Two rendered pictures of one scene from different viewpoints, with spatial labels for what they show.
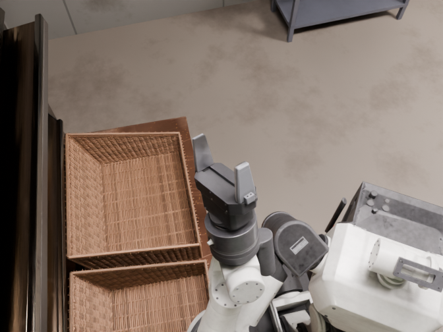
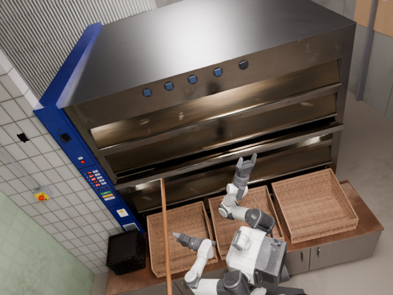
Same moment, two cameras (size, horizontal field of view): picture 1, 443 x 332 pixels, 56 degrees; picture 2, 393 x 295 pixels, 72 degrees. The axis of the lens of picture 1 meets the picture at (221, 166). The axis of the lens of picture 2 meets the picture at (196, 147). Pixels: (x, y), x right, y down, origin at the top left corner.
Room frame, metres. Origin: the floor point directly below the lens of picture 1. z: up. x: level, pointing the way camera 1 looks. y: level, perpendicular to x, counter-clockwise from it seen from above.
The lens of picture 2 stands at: (0.39, -1.11, 2.83)
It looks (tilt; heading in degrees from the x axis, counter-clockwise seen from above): 40 degrees down; 106
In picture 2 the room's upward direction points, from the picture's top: 18 degrees counter-clockwise
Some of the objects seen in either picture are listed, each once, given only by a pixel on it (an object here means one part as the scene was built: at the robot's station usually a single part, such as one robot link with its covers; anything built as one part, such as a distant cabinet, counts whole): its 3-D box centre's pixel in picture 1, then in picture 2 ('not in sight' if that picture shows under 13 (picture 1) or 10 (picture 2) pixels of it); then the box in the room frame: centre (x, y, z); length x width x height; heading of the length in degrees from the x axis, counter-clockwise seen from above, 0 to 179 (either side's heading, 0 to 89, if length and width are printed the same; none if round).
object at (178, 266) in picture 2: not in sight; (181, 237); (-0.37, 0.11, 0.72); 0.56 x 0.49 x 0.28; 13
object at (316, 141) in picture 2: not in sight; (227, 165); (0.12, 0.52, 1.16); 1.80 x 0.06 x 0.04; 12
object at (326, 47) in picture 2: not in sight; (206, 79); (0.12, 0.52, 2.00); 1.80 x 0.08 x 0.21; 12
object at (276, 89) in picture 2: not in sight; (213, 105); (0.13, 0.50, 1.80); 1.79 x 0.11 x 0.19; 12
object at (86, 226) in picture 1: (133, 195); (311, 204); (0.79, 0.36, 0.72); 0.56 x 0.49 x 0.28; 12
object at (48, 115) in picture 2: not in sight; (124, 140); (-1.09, 1.18, 1.08); 1.93 x 0.16 x 2.15; 102
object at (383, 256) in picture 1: (398, 265); (243, 239); (0.26, -0.35, 1.46); 0.10 x 0.07 x 0.09; 68
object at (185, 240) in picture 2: not in sight; (189, 242); (-0.14, -0.20, 1.19); 0.12 x 0.10 x 0.13; 158
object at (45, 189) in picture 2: not in sight; (42, 193); (-1.33, 0.14, 1.46); 0.10 x 0.07 x 0.10; 12
